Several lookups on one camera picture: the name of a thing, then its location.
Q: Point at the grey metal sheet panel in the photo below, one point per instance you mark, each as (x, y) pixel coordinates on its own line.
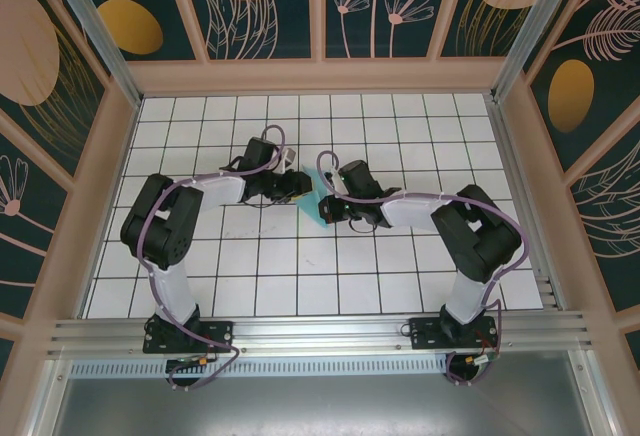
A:
(320, 406)

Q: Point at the aluminium corner post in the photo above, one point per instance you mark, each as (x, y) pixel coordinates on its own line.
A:
(97, 31)
(532, 31)

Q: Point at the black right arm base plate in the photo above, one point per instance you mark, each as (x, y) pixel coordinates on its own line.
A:
(425, 333)

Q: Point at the aluminium side rail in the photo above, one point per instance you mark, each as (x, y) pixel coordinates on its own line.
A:
(504, 136)

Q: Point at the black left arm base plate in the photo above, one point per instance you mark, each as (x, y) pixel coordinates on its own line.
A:
(220, 336)

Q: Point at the light blue cloth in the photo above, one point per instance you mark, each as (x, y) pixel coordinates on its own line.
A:
(312, 206)

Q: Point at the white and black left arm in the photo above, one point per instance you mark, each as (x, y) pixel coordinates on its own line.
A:
(220, 191)

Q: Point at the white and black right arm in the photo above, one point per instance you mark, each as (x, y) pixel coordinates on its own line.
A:
(410, 211)

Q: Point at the long aluminium mounting rail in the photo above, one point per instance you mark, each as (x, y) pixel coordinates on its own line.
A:
(320, 333)

